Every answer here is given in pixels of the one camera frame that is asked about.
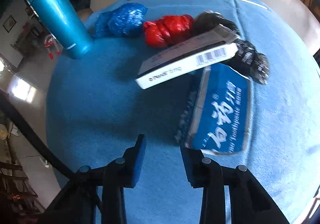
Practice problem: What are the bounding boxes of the blue toothpaste box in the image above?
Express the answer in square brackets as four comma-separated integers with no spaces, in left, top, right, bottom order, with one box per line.
[175,63,251,154]

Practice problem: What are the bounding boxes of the black plastic bag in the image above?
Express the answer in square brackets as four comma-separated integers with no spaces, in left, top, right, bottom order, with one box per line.
[192,10,270,85]

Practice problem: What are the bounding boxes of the white medicine box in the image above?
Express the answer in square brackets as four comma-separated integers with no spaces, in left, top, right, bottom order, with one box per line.
[136,24,240,89]

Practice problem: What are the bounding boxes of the blue table cloth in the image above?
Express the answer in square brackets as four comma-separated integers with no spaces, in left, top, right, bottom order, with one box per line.
[46,0,319,223]

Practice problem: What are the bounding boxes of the red crumpled plastic bag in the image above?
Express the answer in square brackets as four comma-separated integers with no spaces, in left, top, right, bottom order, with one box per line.
[143,14,194,49]

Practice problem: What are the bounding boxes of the blue crumpled plastic bag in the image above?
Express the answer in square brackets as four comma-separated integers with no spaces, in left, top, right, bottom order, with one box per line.
[93,3,148,38]

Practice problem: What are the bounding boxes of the teal thermos bottle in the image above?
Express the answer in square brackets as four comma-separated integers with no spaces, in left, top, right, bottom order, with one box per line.
[27,0,93,60]

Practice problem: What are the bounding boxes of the black braided cable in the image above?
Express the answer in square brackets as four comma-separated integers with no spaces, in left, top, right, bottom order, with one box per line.
[0,91,78,180]

